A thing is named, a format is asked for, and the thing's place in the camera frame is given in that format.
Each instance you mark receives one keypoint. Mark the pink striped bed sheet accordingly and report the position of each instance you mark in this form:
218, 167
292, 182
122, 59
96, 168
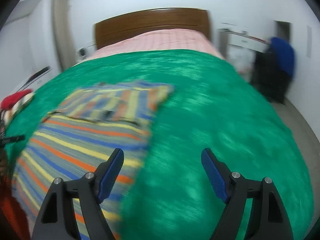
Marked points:
167, 39

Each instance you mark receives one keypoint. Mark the beige curtain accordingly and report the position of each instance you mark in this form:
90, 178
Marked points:
62, 34

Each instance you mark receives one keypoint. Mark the green floral blanket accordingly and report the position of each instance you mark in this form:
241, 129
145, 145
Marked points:
211, 106

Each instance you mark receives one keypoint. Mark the red folded garment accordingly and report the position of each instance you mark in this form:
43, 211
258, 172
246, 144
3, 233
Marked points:
8, 102

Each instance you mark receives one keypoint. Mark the orange garment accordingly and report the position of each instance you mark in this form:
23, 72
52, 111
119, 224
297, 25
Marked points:
12, 211

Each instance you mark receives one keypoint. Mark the white side cabinet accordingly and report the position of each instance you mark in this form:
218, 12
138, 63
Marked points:
240, 51

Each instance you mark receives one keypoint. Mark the black blue clothes pile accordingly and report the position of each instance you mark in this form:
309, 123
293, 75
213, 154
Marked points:
273, 70

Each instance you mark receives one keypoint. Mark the multicolour striped knit sweater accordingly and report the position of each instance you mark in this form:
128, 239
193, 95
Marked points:
81, 133

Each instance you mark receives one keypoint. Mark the brown wooden headboard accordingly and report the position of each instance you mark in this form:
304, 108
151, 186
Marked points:
123, 27

